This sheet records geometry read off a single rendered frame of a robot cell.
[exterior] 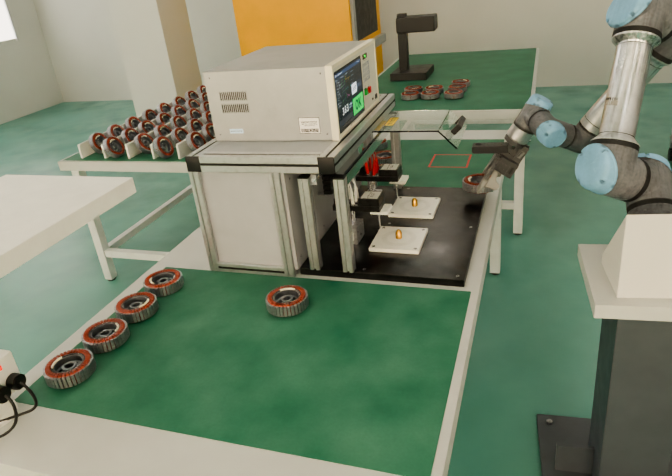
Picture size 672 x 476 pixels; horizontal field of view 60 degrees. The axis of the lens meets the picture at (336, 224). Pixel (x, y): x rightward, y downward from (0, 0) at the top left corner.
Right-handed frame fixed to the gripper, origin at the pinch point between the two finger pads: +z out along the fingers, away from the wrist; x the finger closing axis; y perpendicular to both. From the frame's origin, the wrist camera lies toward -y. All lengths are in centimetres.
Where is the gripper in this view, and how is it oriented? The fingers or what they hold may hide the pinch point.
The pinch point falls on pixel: (478, 185)
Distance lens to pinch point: 203.9
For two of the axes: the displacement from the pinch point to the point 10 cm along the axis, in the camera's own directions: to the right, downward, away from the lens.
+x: 3.1, -4.3, 8.5
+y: 8.6, 5.0, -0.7
